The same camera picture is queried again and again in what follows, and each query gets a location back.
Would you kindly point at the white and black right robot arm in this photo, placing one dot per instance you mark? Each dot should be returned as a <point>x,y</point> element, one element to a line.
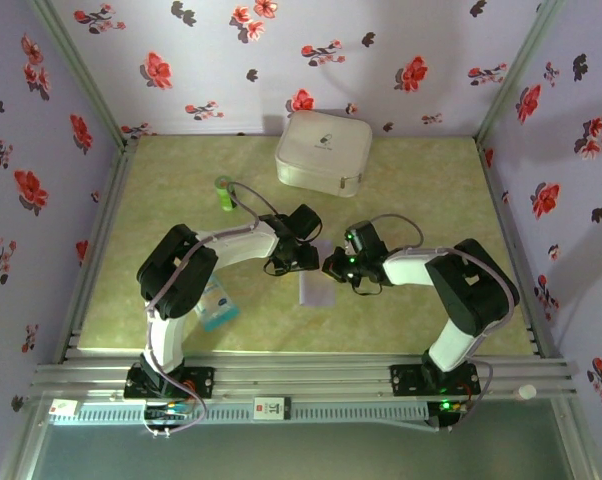
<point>411,270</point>

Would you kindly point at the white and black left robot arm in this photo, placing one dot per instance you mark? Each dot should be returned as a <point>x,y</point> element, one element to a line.
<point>246,245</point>

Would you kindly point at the green bottle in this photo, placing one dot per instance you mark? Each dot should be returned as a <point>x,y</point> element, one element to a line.
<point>224,197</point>

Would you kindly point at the blue and white pouch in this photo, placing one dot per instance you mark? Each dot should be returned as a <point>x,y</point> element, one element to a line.
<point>218,310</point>

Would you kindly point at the white zip case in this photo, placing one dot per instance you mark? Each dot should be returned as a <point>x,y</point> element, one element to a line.
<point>321,150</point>

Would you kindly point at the white label card red corner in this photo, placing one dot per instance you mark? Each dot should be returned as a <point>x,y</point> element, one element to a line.
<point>272,408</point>

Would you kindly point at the small circuit board with led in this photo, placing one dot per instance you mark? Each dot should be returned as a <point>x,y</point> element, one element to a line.
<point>451,406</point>
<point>168,414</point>

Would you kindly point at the small white cap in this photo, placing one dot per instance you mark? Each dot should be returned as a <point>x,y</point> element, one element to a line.
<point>526,391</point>

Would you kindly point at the small white sticker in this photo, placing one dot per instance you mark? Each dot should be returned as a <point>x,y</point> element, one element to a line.
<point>63,408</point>

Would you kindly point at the aluminium rail beam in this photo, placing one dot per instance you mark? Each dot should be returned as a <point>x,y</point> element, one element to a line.
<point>306,372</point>

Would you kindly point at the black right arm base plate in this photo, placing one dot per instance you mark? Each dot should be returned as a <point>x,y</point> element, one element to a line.
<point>406,380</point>

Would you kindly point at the aluminium side rail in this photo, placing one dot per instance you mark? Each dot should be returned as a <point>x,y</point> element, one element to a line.
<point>101,240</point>
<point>516,260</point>

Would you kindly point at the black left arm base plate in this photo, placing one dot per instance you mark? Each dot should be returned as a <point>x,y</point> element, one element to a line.
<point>201,382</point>

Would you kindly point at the aluminium corner post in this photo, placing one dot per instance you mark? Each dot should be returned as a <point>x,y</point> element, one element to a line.
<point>518,70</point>
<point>81,75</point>

